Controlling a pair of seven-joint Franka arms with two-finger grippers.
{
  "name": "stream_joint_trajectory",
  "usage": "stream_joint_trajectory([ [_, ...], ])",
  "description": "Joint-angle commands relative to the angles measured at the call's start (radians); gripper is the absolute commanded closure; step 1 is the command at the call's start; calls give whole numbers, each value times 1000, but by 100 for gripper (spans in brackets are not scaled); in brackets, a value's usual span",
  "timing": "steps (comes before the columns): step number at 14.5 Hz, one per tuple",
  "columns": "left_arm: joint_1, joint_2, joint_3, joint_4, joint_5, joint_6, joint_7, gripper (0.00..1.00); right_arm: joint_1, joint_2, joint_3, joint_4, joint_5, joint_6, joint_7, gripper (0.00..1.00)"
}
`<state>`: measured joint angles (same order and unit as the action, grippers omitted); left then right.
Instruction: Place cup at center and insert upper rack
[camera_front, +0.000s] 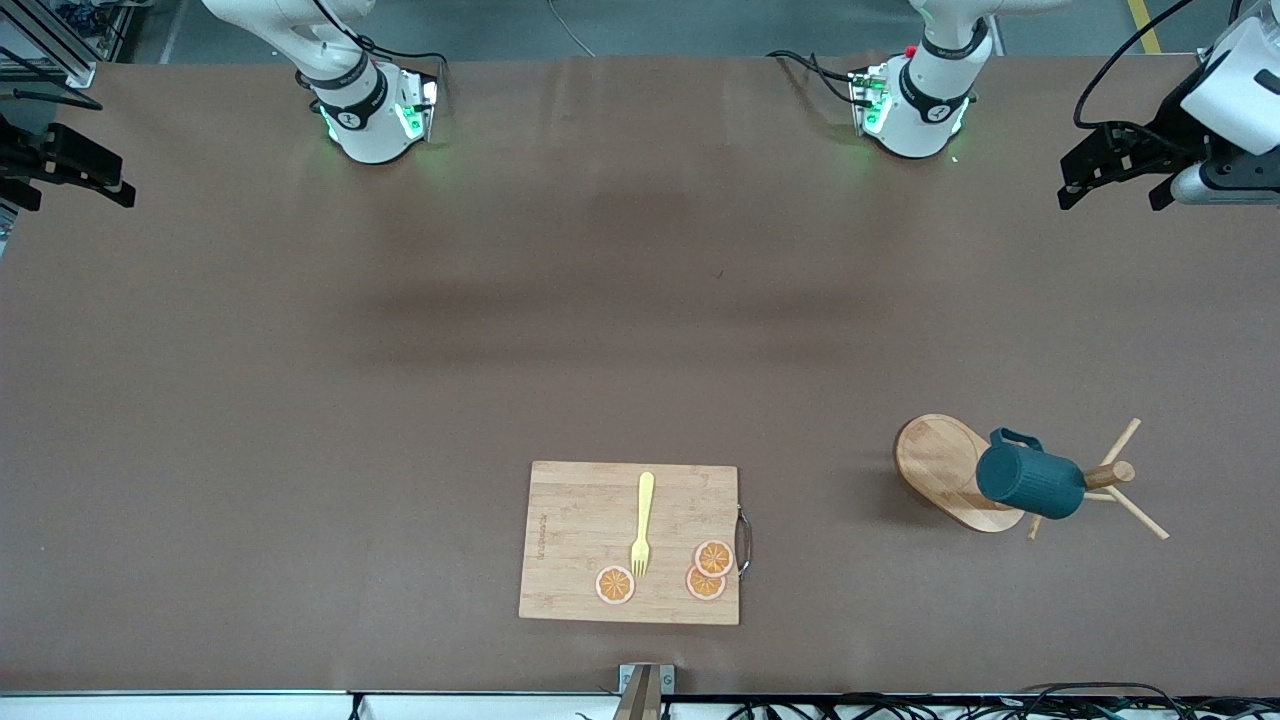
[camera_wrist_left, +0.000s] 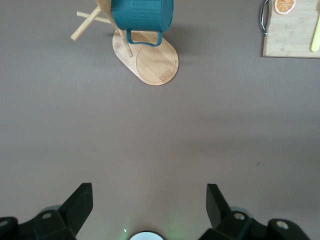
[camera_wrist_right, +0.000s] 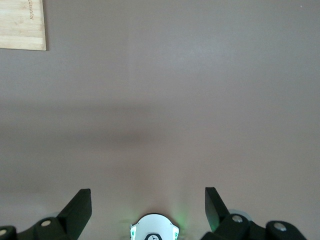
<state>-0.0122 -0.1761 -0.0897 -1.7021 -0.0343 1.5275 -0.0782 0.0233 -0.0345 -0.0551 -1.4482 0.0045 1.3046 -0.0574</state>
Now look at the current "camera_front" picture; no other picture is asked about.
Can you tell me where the yellow plastic fork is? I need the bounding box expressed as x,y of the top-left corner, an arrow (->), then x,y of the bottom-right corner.
630,472 -> 656,579

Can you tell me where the wooden mug tree rack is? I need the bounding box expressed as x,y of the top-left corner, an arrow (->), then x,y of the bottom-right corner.
895,414 -> 1169,541

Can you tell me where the black right arm base cable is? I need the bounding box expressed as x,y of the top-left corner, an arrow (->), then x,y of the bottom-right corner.
335,35 -> 447,79

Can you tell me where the black cable bundle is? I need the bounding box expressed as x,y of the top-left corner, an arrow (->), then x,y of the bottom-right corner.
725,682 -> 1280,720

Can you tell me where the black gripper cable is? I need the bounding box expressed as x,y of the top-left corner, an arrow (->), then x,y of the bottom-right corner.
0,84 -> 105,110
1074,0 -> 1201,131

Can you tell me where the black arm base cable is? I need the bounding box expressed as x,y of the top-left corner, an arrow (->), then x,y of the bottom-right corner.
335,35 -> 447,79
767,48 -> 871,107

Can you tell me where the bamboo cutting board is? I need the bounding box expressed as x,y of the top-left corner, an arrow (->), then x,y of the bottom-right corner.
518,460 -> 753,627

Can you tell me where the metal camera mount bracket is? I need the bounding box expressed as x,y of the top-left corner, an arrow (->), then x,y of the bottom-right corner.
612,663 -> 676,720

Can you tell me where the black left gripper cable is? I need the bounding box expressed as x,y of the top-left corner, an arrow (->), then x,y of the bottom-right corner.
1074,0 -> 1201,131

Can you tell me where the black left arm base cable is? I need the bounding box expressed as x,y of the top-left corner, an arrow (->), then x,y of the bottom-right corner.
767,48 -> 871,107

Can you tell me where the dark teal ribbed cup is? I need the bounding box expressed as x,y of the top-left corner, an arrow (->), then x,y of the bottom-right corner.
976,428 -> 1088,521

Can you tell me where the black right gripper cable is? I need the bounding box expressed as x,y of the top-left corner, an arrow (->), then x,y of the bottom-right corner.
0,84 -> 105,110

